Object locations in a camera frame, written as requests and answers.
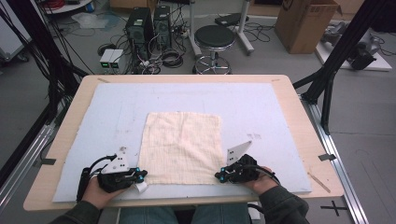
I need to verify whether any white metal stand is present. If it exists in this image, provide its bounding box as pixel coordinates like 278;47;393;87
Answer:
186;0;256;60

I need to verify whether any black round stool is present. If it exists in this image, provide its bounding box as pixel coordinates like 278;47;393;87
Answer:
191;24;237;76

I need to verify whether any white base board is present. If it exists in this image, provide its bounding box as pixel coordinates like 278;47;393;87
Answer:
314;40;393;73

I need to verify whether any white foam mat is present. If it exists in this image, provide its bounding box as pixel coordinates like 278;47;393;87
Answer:
51;82;313;203

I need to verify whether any black cable coil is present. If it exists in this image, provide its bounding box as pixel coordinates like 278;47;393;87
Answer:
160;49;185;69

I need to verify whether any person's leg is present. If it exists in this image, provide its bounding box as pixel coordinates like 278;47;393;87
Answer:
119;206;176;224
191;203;252;224

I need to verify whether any cream cloth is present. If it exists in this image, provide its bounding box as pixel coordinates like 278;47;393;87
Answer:
134;111;226;192

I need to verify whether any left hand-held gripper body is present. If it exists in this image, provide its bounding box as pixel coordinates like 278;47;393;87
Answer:
96;146;140;194

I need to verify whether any black flat device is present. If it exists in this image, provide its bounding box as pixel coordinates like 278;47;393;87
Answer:
214;12;250;28

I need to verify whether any person's left hand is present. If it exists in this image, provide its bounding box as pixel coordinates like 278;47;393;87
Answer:
81;176;129;210

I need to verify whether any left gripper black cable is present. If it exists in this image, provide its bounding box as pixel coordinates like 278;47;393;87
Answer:
76;154;118;203

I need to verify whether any person's right leg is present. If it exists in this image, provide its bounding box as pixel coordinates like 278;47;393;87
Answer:
191;203;252;224

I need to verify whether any person's right hand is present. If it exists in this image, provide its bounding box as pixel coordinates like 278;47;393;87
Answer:
242;166;280;197

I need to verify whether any black frame with cables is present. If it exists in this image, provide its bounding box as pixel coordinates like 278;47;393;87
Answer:
0;0;92;125

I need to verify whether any black metal frame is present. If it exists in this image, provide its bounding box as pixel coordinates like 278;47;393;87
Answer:
292;0;396;135

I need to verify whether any aluminium rail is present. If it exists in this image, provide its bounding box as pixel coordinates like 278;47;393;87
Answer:
300;94;370;224
0;123;58;213

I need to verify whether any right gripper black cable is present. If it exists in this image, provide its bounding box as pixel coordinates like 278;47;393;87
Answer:
246;163;281;187

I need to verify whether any slim black computer tower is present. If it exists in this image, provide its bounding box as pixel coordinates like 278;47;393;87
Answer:
152;5;173;51

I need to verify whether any black tape cross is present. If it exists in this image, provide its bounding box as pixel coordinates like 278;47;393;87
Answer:
319;200;348;217

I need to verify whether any white power supply unit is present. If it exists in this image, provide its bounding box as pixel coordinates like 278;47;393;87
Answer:
108;49;125;70
99;49;116;70

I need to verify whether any large black computer tower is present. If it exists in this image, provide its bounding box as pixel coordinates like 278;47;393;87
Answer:
124;7;154;61

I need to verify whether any clear plastic sheet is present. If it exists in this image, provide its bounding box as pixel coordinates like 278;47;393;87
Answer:
71;12;121;31

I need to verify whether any brown cardboard box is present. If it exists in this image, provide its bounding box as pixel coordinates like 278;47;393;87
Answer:
274;0;344;55

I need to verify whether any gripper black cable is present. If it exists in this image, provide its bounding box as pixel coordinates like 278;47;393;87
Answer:
76;154;118;203
246;163;281;187

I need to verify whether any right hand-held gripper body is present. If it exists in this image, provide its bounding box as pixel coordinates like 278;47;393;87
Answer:
224;140;262;185

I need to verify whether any person's left leg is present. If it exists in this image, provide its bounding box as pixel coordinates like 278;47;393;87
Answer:
119;206;176;224

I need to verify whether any white round table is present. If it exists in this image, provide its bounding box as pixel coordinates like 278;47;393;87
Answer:
41;0;94;15

